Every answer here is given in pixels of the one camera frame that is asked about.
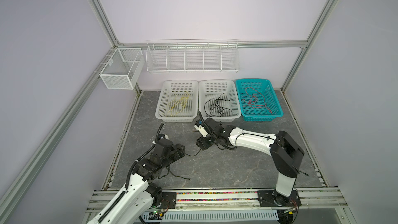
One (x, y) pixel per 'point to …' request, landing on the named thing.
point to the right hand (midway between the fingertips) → (200, 142)
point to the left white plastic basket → (173, 89)
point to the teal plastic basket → (260, 114)
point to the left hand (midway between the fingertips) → (180, 152)
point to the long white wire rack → (195, 55)
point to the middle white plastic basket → (219, 99)
